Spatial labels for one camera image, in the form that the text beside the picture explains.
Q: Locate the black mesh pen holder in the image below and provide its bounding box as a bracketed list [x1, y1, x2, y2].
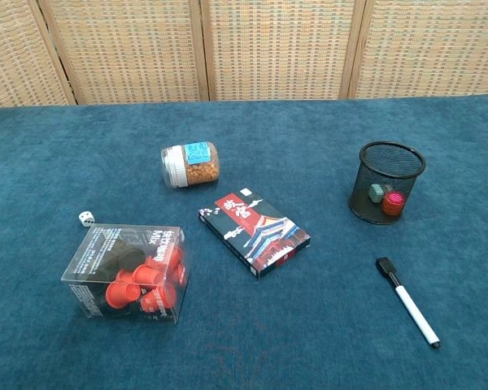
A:
[348, 141, 427, 226]

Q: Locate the clear jar of orange pellets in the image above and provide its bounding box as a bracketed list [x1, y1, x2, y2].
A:
[160, 141, 221, 189]

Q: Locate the red pink ball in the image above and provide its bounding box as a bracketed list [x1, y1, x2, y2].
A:
[381, 191, 406, 216]

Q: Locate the clear plastic capsule box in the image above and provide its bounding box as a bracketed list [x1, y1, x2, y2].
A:
[60, 223, 190, 325]

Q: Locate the blue carpet table cloth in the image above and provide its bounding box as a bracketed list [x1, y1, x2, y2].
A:
[0, 93, 488, 390]

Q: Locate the red coffee capsule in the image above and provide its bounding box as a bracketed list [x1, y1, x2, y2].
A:
[105, 271, 142, 309]
[140, 284, 178, 314]
[162, 245, 186, 277]
[132, 255, 166, 288]

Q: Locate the white marker with black cap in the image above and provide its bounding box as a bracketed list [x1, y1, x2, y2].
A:
[375, 257, 442, 349]

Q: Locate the black red card box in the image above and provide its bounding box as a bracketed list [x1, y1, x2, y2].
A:
[198, 187, 312, 280]

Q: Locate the woven folding screen panel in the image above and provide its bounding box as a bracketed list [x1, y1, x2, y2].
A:
[27, 0, 210, 106]
[0, 0, 77, 110]
[198, 0, 368, 102]
[347, 0, 488, 100]

